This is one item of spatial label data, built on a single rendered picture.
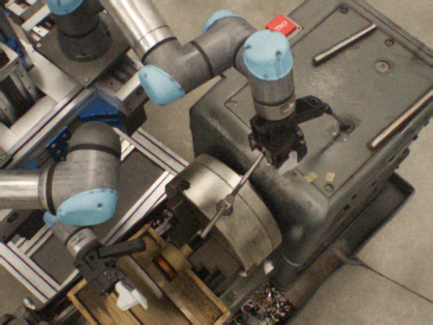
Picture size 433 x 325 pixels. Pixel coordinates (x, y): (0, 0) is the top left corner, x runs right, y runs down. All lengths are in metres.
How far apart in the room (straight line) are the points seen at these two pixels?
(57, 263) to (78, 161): 1.26
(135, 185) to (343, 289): 1.05
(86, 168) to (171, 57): 0.33
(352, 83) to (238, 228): 0.47
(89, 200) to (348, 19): 0.85
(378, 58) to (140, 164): 1.32
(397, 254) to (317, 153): 1.39
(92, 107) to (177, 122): 1.16
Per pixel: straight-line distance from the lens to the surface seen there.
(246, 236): 1.22
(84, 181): 1.07
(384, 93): 1.37
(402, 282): 2.54
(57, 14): 1.41
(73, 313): 1.57
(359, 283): 2.49
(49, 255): 2.34
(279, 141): 0.97
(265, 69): 0.83
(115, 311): 1.52
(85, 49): 1.50
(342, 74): 1.37
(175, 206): 1.24
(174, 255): 1.28
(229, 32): 0.90
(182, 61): 0.87
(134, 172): 2.38
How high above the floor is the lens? 2.36
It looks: 66 degrees down
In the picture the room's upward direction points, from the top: 2 degrees counter-clockwise
